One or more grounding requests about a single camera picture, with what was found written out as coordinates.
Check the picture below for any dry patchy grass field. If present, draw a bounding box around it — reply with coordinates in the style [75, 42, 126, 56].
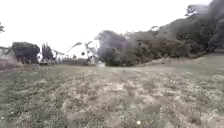
[0, 53, 224, 128]

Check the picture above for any white building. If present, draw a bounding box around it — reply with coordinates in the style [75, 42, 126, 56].
[53, 41, 100, 65]

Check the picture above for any dense wood of trees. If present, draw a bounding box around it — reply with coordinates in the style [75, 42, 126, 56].
[94, 0, 224, 67]

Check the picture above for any slim dark tree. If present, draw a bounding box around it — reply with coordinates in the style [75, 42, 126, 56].
[41, 42, 55, 62]

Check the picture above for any dark round tree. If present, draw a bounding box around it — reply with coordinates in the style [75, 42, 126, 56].
[10, 41, 41, 65]

